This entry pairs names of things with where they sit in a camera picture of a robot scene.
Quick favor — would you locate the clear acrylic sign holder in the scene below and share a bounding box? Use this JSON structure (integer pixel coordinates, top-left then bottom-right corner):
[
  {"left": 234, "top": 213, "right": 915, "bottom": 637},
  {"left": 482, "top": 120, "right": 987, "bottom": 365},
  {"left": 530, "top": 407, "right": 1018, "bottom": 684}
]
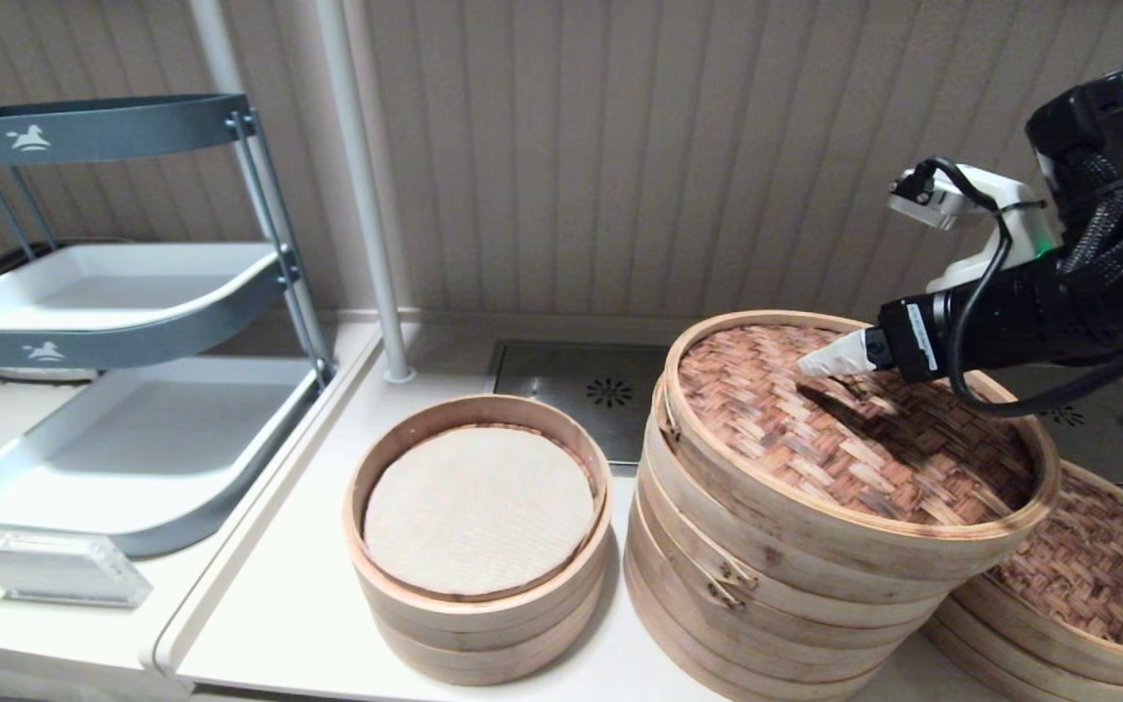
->
[{"left": 0, "top": 528, "right": 154, "bottom": 609}]

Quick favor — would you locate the black braided cable sleeve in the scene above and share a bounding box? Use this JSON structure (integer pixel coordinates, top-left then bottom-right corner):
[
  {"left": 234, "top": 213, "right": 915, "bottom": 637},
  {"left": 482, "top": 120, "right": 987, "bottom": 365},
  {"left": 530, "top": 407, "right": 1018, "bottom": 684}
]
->
[{"left": 1059, "top": 146, "right": 1123, "bottom": 284}]

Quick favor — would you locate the woven bamboo steamer lid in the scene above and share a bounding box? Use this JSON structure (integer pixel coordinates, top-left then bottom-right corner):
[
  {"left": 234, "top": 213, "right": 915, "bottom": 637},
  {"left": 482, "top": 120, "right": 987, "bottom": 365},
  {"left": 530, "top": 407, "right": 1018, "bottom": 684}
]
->
[{"left": 662, "top": 310, "right": 1063, "bottom": 584}]

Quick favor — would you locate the grey metal rack frame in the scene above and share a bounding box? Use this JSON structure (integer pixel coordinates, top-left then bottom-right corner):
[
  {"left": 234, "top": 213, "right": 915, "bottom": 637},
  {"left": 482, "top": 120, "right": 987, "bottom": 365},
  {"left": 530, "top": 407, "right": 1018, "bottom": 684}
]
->
[{"left": 0, "top": 110, "right": 336, "bottom": 386}]

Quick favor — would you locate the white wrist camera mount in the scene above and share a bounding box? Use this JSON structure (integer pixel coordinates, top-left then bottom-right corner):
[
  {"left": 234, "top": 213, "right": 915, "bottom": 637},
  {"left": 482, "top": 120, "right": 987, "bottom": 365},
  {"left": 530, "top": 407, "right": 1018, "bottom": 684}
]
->
[{"left": 888, "top": 161, "right": 1060, "bottom": 293}]

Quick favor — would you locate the grey and white rack tray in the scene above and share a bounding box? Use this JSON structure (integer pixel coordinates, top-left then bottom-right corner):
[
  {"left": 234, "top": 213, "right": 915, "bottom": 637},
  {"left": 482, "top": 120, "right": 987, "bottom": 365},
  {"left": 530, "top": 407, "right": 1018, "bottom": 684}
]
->
[
  {"left": 0, "top": 354, "right": 330, "bottom": 559},
  {"left": 0, "top": 242, "right": 301, "bottom": 371}
]

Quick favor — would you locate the large bamboo steamer basket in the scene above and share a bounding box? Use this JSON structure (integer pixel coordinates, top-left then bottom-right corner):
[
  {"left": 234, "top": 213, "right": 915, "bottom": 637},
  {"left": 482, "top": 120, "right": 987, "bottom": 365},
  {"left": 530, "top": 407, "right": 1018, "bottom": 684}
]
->
[
  {"left": 917, "top": 614, "right": 1123, "bottom": 702},
  {"left": 623, "top": 526, "right": 899, "bottom": 702},
  {"left": 632, "top": 458, "right": 957, "bottom": 671},
  {"left": 942, "top": 458, "right": 1123, "bottom": 688}
]

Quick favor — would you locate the stainless steel vented panel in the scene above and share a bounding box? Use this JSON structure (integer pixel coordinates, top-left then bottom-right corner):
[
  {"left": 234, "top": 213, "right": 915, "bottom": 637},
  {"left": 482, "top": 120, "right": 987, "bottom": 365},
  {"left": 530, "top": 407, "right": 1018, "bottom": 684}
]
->
[{"left": 488, "top": 341, "right": 1123, "bottom": 487}]

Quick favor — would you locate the small bamboo steamer basket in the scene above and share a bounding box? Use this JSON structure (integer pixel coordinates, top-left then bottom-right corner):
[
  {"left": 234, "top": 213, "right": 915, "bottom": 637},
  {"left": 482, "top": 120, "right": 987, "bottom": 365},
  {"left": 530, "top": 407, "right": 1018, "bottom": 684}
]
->
[
  {"left": 367, "top": 575, "right": 611, "bottom": 686},
  {"left": 344, "top": 394, "right": 614, "bottom": 640}
]

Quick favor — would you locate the dark grey curved rack shelf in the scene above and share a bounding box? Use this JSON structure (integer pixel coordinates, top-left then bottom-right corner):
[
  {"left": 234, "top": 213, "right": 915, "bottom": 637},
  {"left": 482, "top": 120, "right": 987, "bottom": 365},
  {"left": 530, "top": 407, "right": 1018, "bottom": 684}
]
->
[{"left": 0, "top": 93, "right": 255, "bottom": 171}]

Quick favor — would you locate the middle bamboo steamer stack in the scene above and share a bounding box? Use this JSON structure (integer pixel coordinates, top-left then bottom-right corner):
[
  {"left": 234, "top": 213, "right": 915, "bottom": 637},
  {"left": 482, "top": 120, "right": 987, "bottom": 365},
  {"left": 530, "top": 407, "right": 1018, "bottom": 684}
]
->
[{"left": 641, "top": 385, "right": 987, "bottom": 625}]

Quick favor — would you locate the smooth black cable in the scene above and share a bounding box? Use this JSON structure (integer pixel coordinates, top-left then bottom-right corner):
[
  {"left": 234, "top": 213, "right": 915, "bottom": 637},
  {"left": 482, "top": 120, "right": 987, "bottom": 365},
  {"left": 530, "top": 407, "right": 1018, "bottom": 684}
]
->
[{"left": 912, "top": 156, "right": 1123, "bottom": 418}]

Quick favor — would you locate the round white steamer liner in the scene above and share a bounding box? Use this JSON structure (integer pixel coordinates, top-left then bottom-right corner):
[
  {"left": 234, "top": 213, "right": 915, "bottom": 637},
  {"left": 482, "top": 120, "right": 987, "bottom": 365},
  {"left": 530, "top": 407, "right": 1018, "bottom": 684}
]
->
[{"left": 364, "top": 426, "right": 597, "bottom": 599}]

